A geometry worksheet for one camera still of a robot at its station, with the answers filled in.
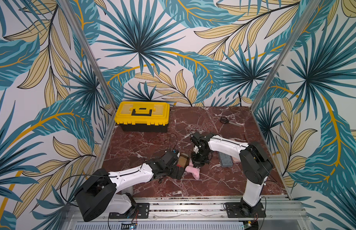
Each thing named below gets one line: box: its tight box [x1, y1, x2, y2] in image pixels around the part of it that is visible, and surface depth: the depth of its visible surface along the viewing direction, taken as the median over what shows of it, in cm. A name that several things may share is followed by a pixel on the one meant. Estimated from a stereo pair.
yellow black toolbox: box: [114, 101, 171, 133], surface depth 95 cm
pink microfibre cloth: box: [184, 157, 201, 181], surface depth 83 cm
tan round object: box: [177, 152, 190, 170], surface depth 90 cm
